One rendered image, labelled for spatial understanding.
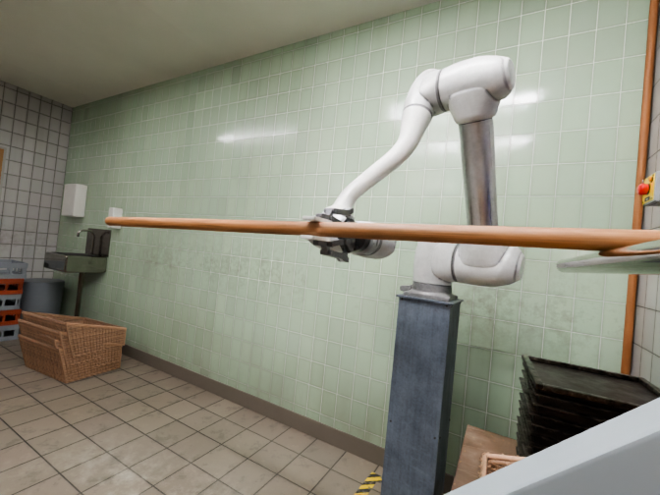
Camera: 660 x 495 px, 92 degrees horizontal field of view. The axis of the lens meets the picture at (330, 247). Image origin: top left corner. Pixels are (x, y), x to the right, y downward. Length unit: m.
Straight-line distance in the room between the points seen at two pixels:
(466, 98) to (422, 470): 1.30
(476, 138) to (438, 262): 0.46
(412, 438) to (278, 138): 1.96
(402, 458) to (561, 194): 1.32
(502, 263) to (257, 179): 1.77
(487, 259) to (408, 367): 0.51
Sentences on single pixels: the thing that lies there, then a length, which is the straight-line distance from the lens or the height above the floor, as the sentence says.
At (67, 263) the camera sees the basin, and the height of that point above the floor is 0.81.
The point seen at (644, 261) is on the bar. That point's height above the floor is 1.15.
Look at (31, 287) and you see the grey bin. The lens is 4.45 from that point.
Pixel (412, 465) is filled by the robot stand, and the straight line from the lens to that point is 1.49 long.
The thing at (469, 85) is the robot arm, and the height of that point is 1.67.
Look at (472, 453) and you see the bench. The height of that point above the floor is 0.58.
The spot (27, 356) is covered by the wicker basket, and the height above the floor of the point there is 0.11.
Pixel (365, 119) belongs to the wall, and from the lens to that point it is 2.10.
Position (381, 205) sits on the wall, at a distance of 1.89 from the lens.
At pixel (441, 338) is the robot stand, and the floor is 0.86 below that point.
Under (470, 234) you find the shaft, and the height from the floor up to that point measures 1.19.
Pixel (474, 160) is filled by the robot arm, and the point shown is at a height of 1.48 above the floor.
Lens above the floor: 1.14
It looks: 1 degrees up
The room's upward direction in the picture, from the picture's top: 6 degrees clockwise
